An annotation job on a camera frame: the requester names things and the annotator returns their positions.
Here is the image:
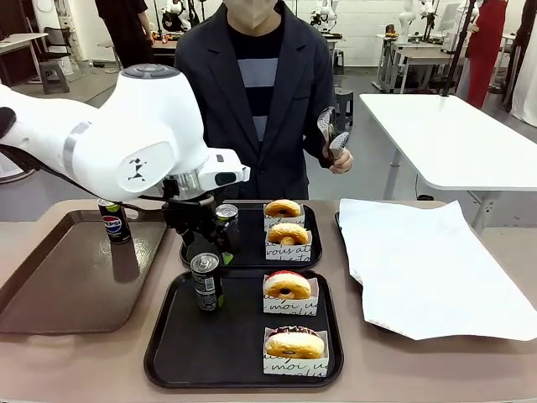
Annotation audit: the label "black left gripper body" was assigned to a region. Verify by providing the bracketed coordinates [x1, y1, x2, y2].
[161, 196, 220, 245]

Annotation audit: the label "red glazed donut in box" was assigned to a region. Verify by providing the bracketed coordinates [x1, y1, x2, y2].
[262, 275, 321, 316]

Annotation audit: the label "brown plastic serving tray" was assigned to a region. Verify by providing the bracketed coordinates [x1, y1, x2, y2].
[0, 208, 169, 335]

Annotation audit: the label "plain glazed donut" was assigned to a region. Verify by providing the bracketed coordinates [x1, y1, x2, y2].
[263, 199, 302, 218]
[267, 222, 310, 246]

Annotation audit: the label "bystander in black clothes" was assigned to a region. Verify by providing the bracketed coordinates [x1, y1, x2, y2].
[97, 0, 155, 71]

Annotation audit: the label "red-topped donut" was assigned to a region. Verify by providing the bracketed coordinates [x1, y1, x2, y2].
[263, 270, 313, 301]

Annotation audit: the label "white background workbench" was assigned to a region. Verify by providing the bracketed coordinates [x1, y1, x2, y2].
[375, 32, 467, 94]

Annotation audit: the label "black tripod pole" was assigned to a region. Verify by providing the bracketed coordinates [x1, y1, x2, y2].
[439, 0, 480, 100]

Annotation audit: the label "chocolate donut in box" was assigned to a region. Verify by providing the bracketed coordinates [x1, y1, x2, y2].
[262, 329, 331, 378]

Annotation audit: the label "white table with metal legs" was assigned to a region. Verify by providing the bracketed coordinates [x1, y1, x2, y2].
[358, 92, 537, 230]

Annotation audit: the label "black plastic serving tray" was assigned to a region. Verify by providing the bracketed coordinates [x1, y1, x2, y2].
[179, 203, 323, 270]
[143, 269, 345, 390]

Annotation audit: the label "dark grey plastic stool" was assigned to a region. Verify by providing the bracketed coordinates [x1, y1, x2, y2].
[333, 88, 355, 132]

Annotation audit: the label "black Pepsi zero can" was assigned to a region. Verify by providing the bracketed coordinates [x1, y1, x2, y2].
[214, 204, 241, 255]
[190, 252, 226, 312]
[96, 197, 131, 245]

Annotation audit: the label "person's left hand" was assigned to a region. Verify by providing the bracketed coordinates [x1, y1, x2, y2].
[319, 146, 354, 175]

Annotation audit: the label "bystander in red apron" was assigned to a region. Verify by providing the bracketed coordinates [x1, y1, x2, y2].
[463, 0, 511, 110]

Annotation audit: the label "silver serving tongs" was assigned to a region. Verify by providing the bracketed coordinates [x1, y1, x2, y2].
[316, 106, 352, 169]

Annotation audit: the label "donut in box, rear bottom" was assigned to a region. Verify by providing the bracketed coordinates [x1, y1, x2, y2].
[264, 229, 314, 259]

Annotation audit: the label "black office chair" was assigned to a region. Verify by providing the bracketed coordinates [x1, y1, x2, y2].
[40, 26, 81, 64]

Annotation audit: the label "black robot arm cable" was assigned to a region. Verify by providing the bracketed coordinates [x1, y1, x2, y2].
[0, 144, 143, 211]

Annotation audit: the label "donut in box, rear top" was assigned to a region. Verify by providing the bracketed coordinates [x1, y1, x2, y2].
[263, 204, 305, 231]

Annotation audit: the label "large white paper sheet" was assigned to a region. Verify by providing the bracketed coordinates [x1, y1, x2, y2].
[338, 197, 537, 342]

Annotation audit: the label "person's left forearm dark sleeve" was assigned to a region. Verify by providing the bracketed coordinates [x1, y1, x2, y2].
[300, 119, 337, 169]

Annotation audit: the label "chocolate-topped donut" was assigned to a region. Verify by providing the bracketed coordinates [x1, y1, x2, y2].
[264, 326, 326, 360]

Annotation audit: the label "person in dark blazer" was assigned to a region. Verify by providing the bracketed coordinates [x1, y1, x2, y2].
[174, 0, 339, 202]

